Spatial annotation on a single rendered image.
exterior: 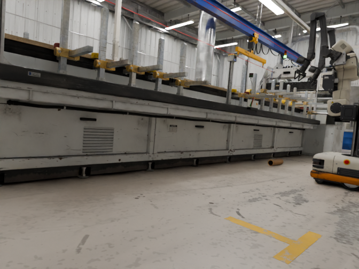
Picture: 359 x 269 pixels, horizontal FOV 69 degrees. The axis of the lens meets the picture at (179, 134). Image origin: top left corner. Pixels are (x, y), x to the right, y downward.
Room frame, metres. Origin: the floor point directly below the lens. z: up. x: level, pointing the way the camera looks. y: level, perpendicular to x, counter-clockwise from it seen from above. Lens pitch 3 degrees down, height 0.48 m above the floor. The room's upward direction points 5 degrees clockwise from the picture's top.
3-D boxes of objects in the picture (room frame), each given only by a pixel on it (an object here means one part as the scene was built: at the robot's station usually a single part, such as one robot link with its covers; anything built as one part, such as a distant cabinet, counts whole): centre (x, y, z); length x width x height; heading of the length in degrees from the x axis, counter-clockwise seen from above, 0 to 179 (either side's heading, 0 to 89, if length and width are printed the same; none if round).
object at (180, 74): (2.09, 0.14, 0.83); 0.43 x 0.03 x 0.04; 46
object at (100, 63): (1.76, 0.53, 0.81); 0.14 x 0.06 x 0.05; 136
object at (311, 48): (2.60, -1.22, 1.40); 0.11 x 0.06 x 0.43; 139
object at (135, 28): (1.92, 0.38, 0.92); 0.04 x 0.04 x 0.48; 46
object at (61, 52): (1.58, 0.71, 0.83); 0.14 x 0.06 x 0.05; 136
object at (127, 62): (1.74, 0.49, 0.81); 0.43 x 0.03 x 0.04; 46
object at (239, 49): (8.10, -2.01, 2.65); 1.71 x 0.09 x 0.32; 136
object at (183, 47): (2.28, 0.03, 0.91); 0.04 x 0.04 x 0.48; 46
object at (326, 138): (5.62, -2.48, 0.95); 1.65 x 0.70 x 1.90; 46
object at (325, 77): (2.65, -1.49, 0.99); 0.28 x 0.16 x 0.22; 140
